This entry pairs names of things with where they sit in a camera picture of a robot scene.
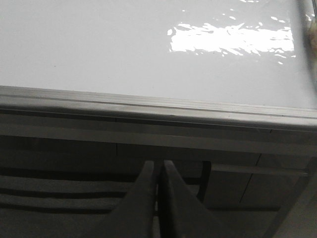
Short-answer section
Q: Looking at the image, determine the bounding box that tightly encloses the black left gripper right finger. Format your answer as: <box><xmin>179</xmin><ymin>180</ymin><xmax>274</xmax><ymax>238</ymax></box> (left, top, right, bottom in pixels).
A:
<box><xmin>161</xmin><ymin>160</ymin><xmax>230</xmax><ymax>238</ymax></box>

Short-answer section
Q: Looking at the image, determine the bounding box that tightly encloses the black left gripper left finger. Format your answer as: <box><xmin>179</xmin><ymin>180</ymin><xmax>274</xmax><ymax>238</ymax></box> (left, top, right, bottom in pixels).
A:
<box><xmin>98</xmin><ymin>161</ymin><xmax>155</xmax><ymax>238</ymax></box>

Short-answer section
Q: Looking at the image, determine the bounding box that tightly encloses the white whiteboard with grey frame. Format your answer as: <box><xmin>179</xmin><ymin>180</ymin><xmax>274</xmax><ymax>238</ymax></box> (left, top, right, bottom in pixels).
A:
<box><xmin>0</xmin><ymin>0</ymin><xmax>317</xmax><ymax>131</ymax></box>

